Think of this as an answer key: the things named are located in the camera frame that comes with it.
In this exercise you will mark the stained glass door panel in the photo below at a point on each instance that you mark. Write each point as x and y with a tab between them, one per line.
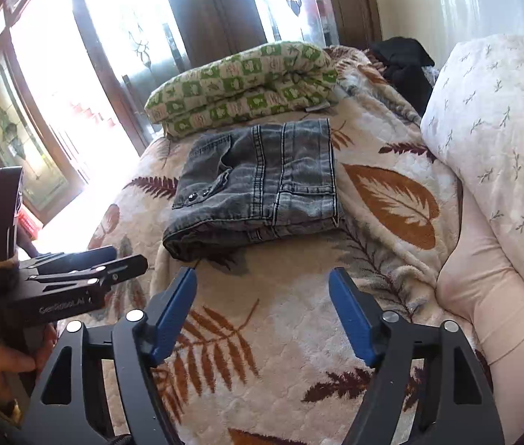
20	148

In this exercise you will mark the red box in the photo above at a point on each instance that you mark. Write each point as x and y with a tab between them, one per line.
29	225

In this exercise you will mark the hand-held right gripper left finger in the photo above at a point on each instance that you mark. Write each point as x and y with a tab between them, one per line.
173	310

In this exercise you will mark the grey denim pants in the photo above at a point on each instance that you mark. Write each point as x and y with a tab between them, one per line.
252	185

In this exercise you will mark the narrow patterned window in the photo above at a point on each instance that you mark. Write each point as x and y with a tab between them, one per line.
299	0

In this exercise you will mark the leaf print blanket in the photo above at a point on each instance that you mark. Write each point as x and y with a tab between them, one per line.
289	296

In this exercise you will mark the dark cloth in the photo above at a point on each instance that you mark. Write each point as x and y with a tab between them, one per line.
401	69

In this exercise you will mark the pale pink cloth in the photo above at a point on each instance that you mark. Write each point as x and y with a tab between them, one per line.
498	310

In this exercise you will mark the white twig print pillow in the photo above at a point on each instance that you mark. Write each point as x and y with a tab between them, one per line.
498	125

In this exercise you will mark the green white checkered quilt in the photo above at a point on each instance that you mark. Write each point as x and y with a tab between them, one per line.
243	88

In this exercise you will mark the brown wooden window frame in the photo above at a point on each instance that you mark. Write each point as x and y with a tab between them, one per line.
215	9

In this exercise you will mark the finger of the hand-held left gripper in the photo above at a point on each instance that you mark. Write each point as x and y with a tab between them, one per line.
104	273
81	256

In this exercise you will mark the person's left hand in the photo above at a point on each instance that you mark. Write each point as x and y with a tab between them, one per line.
2	357

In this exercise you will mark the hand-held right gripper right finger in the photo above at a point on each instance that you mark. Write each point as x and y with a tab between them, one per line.
354	310

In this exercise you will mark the white sheer curtain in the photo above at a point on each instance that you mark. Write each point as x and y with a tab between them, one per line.
466	4

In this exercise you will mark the large bright window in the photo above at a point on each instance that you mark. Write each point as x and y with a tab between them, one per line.
118	32

